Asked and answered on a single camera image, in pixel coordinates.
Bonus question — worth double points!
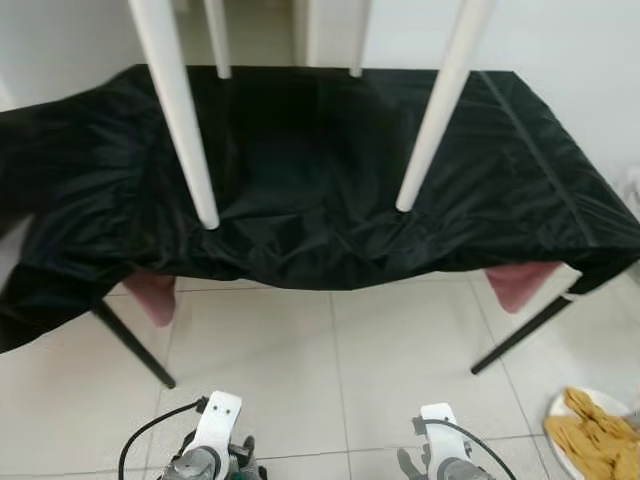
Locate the white plastic table leg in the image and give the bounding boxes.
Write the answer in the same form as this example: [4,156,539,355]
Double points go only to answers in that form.
[394,0,497,214]
[202,0,234,80]
[346,0,374,79]
[127,0,222,232]

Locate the white round plate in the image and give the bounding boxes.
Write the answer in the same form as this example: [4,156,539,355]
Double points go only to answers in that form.
[544,387,640,480]

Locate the black table cloth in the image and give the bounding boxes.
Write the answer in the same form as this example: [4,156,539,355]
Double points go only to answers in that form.
[0,64,640,354]

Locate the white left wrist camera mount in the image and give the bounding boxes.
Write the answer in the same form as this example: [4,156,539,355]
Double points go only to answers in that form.
[189,391,245,467]

